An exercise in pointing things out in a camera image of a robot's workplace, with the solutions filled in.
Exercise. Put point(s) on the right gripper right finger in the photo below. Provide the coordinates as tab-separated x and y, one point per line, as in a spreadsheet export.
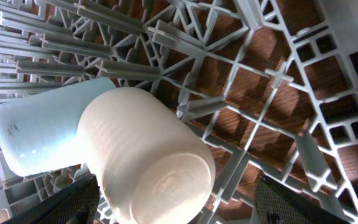
277	204

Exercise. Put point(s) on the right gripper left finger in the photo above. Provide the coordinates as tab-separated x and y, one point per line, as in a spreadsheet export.
76	203

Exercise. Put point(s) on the white cup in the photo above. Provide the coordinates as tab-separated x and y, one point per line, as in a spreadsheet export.
152	168

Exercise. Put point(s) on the light blue cup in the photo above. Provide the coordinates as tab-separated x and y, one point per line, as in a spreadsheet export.
38	133

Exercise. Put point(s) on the grey dishwasher rack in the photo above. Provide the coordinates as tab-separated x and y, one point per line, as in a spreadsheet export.
270	86

